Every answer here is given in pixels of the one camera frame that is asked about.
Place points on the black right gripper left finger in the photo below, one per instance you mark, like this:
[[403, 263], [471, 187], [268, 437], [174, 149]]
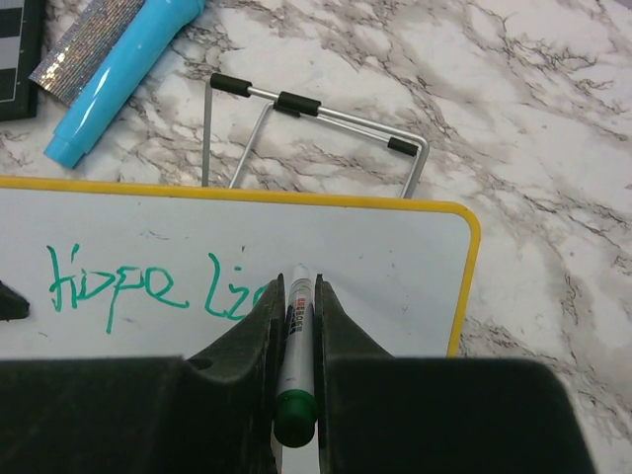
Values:
[[209, 413]]

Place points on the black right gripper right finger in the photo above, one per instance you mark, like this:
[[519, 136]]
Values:
[[381, 413]]

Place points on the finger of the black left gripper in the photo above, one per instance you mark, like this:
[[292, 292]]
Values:
[[13, 305]]

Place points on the green whiteboard marker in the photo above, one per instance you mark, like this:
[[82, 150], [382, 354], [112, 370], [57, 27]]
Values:
[[296, 406]]

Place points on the yellow framed whiteboard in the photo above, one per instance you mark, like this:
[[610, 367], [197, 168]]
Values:
[[139, 270]]

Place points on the black white chessboard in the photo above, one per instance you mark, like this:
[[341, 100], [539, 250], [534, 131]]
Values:
[[21, 29]]

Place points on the blue toy microphone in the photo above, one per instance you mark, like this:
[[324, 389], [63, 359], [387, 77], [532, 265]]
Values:
[[128, 62]]

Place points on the metal wire whiteboard stand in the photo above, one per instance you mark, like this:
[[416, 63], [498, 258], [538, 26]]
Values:
[[255, 135]]

